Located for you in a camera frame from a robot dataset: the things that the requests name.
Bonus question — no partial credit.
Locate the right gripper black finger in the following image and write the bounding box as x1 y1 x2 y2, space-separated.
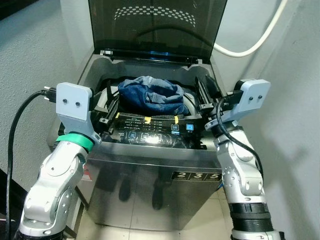
204 76 224 103
195 77 211 109

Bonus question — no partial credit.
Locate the grey top-load washing machine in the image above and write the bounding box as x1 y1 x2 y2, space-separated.
47 47 223 232

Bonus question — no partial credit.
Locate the red white sticker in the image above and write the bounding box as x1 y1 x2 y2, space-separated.
82 167 94 182

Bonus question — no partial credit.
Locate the dark tinted washer lid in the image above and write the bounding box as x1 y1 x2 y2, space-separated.
88 0 228 65

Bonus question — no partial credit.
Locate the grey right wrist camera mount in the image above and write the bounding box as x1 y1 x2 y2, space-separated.
218 79 272 126

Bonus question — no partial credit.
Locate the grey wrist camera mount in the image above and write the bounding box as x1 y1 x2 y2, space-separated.
218 79 272 126
55 81 102 145

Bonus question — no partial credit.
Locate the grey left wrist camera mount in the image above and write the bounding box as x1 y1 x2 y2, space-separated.
55 81 102 145

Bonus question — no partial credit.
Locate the white water hose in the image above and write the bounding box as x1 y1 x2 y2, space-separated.
214 0 289 57

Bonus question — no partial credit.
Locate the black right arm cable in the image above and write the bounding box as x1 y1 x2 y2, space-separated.
214 97 264 178

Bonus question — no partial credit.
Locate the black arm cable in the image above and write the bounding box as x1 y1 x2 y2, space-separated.
214 97 264 178
5 87 57 240

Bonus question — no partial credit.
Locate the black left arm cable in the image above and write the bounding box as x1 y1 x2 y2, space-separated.
5 87 57 240

